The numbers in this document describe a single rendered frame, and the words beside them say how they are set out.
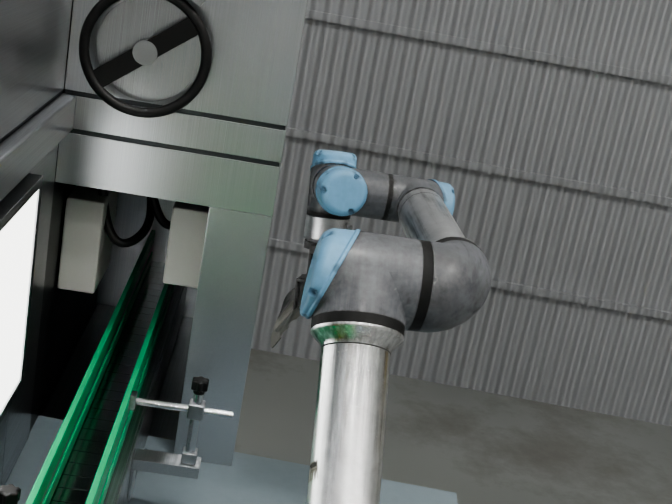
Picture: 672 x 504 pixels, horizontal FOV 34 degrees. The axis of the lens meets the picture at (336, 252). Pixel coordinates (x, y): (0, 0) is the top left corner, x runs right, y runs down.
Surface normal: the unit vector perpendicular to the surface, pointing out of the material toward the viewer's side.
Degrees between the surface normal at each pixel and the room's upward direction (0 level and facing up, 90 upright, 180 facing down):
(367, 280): 53
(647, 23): 90
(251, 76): 90
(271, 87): 90
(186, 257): 90
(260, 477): 0
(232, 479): 0
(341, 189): 79
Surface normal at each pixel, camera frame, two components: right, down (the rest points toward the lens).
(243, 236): 0.03, 0.31
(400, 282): 0.15, -0.05
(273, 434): 0.18, -0.94
